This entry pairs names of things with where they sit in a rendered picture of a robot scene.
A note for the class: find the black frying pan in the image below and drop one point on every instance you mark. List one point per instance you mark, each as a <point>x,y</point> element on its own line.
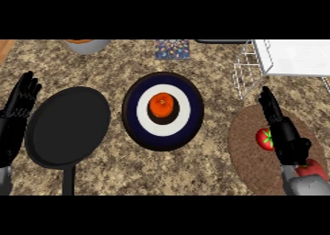
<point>68,128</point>

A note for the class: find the grey pot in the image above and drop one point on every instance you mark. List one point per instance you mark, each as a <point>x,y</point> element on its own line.
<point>87,46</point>

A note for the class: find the dark flat tray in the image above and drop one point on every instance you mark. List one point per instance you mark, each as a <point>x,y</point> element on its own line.
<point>222,41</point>

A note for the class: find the navy and white round plate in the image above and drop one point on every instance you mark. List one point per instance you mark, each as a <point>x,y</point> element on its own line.
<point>163,111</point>

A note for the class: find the dark patterned box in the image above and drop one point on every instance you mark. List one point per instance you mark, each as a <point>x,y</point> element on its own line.
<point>173,49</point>

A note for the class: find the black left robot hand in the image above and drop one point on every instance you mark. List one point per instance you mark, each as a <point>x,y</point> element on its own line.
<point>9,122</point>

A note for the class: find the red tomato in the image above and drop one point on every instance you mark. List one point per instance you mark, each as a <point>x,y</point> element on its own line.
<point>264,139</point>

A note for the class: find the orange fruit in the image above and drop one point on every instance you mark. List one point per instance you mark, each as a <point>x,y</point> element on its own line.
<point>163,105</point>

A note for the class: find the red bell pepper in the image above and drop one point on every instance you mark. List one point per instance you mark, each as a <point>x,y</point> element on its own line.
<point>314,170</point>

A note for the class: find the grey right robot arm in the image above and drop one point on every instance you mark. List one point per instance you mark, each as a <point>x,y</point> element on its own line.
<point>306,183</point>

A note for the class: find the brown round placemat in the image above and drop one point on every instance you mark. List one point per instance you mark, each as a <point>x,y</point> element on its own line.
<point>250,153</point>

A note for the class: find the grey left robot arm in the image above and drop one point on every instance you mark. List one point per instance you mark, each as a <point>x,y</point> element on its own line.
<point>0,182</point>

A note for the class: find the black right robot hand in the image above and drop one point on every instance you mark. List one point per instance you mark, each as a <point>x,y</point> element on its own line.
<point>284,131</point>

